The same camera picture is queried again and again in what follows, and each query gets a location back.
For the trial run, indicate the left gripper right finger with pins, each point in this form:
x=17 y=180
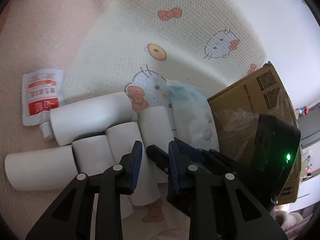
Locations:
x=242 y=217

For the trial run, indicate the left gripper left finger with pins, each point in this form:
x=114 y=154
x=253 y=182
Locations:
x=70 y=214

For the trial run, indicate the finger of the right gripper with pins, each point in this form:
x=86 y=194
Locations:
x=192 y=153
x=160 y=158

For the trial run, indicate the white paper roll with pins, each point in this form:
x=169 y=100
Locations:
x=93 y=155
x=42 y=170
x=155 y=127
x=91 y=116
x=125 y=139

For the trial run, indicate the light blue refill pouch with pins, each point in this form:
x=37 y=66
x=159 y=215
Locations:
x=193 y=116

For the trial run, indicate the cardboard box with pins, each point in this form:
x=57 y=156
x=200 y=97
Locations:
x=236 y=110

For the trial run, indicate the cream Hello Kitty pillow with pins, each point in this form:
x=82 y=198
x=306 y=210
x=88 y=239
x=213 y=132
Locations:
x=142 y=43

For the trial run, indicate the red white sachet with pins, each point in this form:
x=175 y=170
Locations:
x=41 y=92

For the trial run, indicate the pink Hello Kitty blanket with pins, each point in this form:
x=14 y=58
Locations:
x=37 y=34

